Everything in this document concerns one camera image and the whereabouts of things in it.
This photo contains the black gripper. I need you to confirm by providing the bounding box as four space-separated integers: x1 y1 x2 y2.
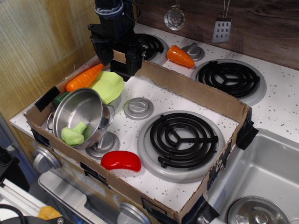
88 8 143 76

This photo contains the green toy broccoli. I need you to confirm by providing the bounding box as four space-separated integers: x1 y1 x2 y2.
61 121 87 146

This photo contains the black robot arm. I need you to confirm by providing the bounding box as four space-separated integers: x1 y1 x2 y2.
88 0 144 77

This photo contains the back left black burner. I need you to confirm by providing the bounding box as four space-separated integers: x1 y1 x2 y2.
137 34 169 65

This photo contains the black burner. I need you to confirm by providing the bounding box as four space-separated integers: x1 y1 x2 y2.
137 111 225 183
191 59 267 106
137 34 169 65

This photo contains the light green plastic plate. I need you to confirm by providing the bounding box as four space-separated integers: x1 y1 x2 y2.
89 71 124 104

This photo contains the long orange toy carrot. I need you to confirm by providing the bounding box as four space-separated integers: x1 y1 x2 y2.
65 63 104 91

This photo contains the short orange toy carrot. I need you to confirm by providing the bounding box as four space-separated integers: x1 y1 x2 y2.
166 45 195 68

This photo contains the silver knob inside fence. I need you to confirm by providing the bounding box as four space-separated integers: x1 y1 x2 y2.
124 98 154 120

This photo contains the hanging silver strainer ladle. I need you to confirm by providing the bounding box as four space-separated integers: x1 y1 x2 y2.
164 0 187 31

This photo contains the silver metal pot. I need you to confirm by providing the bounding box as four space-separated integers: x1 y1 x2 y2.
52 88 114 149

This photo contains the silver knob back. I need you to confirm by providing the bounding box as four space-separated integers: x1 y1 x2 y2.
182 43 205 62

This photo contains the dark green toy item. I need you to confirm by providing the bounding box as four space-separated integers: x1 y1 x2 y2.
53 91 70 108

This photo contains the silver knob under pot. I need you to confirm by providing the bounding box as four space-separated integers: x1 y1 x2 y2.
86 132 120 160

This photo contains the hanging silver slotted spatula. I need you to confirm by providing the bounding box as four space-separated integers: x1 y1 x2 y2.
212 0 232 43

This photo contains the red toy sushi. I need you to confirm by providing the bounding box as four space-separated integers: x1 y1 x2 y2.
100 151 142 177

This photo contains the front right black burner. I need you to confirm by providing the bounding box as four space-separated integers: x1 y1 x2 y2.
137 111 225 183

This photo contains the back right black burner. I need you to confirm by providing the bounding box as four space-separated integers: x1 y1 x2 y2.
191 59 267 106

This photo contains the left front oven knob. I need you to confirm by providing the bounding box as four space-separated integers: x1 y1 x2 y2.
33 146 62 174

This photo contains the oven knob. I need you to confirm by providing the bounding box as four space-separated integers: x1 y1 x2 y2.
117 202 151 224
33 146 62 174

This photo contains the brown cardboard fence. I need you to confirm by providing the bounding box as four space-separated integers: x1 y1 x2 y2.
25 56 258 224

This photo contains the right front oven knob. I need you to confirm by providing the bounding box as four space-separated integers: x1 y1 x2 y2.
117 202 151 224

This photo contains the yellow cloth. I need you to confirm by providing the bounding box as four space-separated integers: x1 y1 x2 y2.
37 206 61 220

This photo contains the silver toy sink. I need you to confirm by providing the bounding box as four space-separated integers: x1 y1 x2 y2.
207 129 299 224

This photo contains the silver sink drain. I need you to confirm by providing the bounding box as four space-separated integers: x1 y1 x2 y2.
226 196 291 224

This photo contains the silver oven door handle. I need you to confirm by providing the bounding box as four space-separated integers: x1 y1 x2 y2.
38 171 112 224

